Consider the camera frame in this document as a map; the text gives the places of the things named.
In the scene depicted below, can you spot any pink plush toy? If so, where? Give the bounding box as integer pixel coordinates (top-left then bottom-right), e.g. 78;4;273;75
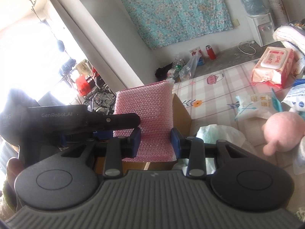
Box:
262;112;304;156

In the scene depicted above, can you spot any brown cardboard box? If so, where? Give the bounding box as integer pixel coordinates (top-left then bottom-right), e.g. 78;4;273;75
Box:
93;93;193;172

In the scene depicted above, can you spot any white water dispenser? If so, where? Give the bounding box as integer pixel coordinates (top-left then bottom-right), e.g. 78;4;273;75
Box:
247;13;275;47

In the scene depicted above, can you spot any white plastic bag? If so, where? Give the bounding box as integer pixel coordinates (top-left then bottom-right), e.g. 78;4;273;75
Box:
172;124;257;175

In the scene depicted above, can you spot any white cotton swab bag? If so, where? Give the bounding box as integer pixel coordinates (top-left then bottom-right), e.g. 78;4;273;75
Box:
235;92;283;121

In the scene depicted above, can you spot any blue white tissue pack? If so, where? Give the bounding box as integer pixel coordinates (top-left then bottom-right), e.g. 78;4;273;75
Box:
282;79;305;112

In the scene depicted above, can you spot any white power cable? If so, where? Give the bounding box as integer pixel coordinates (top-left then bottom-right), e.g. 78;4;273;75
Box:
237;40;258;56

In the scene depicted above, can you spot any floral teal wall cloth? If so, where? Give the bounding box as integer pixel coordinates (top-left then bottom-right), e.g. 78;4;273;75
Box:
121;0;233;49

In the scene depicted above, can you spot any clear plastic bag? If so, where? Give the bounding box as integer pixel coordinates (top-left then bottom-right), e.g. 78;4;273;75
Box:
179;51;202;82

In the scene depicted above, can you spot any black wheelchair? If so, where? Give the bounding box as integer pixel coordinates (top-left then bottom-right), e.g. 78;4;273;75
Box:
83;76;116;115

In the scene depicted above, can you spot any black cloth on floor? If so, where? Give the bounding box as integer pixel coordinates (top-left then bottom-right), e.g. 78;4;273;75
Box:
155;63;172;82

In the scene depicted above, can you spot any rolled floral mat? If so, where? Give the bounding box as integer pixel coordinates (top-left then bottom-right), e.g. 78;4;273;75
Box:
268;0;288;26

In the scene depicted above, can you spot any red thermos bottle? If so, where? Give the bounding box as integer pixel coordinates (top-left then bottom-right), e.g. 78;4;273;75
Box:
206;45;217;60

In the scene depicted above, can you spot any pink wet wipes pack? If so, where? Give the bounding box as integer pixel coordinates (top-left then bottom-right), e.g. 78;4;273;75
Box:
251;47;294;89

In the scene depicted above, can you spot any person's left hand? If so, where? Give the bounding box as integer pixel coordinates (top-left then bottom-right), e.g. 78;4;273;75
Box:
6;158;25;193

